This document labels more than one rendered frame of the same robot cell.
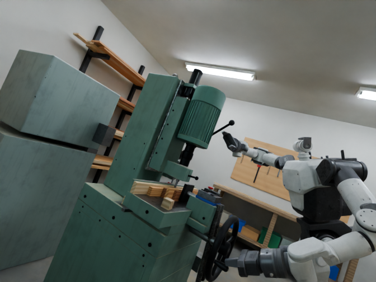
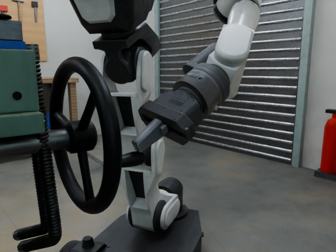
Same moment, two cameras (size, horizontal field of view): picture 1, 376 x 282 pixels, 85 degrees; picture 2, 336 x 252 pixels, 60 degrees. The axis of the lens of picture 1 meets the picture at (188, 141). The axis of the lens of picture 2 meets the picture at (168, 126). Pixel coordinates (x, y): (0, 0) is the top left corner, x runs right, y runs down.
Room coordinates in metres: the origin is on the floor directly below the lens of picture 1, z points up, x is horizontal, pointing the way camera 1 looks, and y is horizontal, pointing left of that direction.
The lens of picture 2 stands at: (0.59, 0.13, 0.93)
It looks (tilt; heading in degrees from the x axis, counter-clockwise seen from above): 11 degrees down; 290
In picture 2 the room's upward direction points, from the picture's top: straight up
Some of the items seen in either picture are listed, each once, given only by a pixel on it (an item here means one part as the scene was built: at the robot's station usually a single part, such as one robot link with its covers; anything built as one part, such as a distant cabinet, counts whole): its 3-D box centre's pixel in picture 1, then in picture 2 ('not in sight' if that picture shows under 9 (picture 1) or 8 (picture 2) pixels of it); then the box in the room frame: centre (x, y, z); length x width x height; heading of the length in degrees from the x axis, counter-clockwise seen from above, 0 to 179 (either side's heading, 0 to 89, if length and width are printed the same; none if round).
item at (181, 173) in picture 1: (177, 172); not in sight; (1.12, -0.01, 1.03); 0.14 x 0.07 x 0.09; 59
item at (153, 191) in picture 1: (182, 193); not in sight; (1.19, -0.07, 0.92); 0.59 x 0.02 x 0.04; 149
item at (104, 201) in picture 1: (145, 211); not in sight; (1.17, 0.08, 0.76); 0.57 x 0.45 x 0.09; 59
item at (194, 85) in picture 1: (192, 84); not in sight; (1.18, 0.10, 1.53); 0.08 x 0.08 x 0.17; 59
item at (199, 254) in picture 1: (193, 258); not in sight; (1.26, -0.28, 0.58); 0.12 x 0.08 x 0.08; 59
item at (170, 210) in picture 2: not in sight; (153, 209); (1.10, -1.06, 0.28); 0.21 x 0.20 x 0.13; 89
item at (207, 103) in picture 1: (201, 117); not in sight; (1.11, -0.02, 1.35); 0.18 x 0.18 x 0.31
